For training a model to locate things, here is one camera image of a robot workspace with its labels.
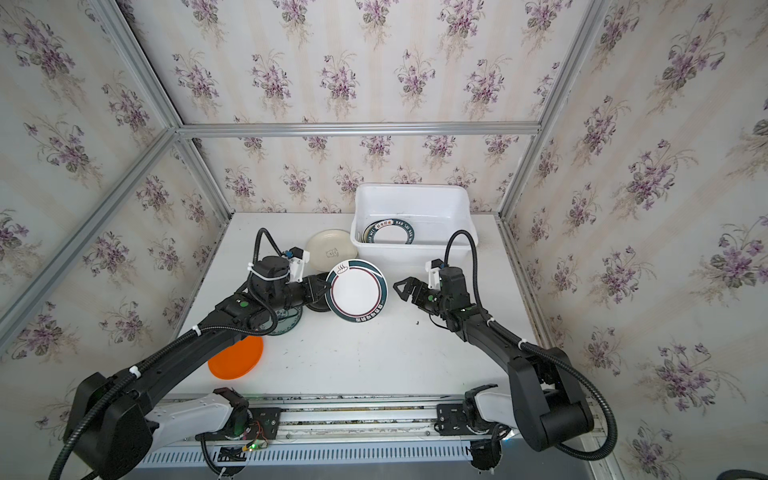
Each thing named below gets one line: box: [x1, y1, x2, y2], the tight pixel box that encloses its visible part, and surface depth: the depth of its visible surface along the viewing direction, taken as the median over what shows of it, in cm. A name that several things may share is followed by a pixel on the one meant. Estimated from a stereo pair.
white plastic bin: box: [351, 184, 476, 269], surface depth 114 cm
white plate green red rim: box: [325, 258, 389, 323], surface depth 84 cm
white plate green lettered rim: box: [365, 218, 415, 244], surface depth 113 cm
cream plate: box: [308, 229, 358, 273], surface depth 113 cm
